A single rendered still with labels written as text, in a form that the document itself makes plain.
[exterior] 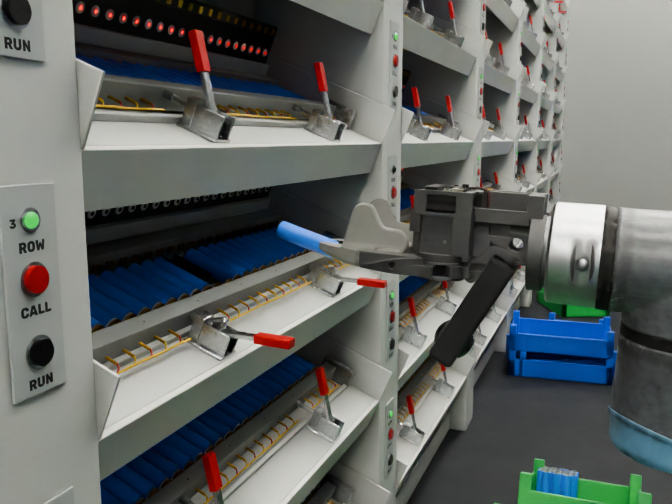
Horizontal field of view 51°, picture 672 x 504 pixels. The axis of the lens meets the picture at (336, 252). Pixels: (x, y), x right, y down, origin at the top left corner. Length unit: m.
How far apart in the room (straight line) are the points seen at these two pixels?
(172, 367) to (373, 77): 0.56
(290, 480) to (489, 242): 0.37
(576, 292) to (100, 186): 0.39
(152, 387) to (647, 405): 0.40
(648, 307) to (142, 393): 0.41
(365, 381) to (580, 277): 0.53
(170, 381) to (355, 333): 0.51
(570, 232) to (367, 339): 0.51
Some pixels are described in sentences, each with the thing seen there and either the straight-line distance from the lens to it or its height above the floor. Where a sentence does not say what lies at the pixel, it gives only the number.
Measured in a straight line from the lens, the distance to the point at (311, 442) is 0.91.
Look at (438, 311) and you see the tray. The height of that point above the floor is 0.35.
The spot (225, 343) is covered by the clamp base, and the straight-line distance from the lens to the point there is 0.63.
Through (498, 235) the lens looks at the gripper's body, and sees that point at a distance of 0.64.
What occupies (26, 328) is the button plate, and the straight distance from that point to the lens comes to 0.43.
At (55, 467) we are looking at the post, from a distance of 0.48.
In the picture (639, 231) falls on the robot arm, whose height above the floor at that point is 0.65.
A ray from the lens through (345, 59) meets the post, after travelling 1.03.
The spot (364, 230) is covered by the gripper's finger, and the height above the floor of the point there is 0.64.
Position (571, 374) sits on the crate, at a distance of 2.25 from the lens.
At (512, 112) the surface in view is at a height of 0.81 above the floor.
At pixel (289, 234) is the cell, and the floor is 0.63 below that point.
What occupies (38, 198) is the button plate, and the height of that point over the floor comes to 0.69.
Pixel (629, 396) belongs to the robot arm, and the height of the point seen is 0.51.
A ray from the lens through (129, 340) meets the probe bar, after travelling 0.58.
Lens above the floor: 0.72
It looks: 9 degrees down
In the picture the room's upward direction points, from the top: straight up
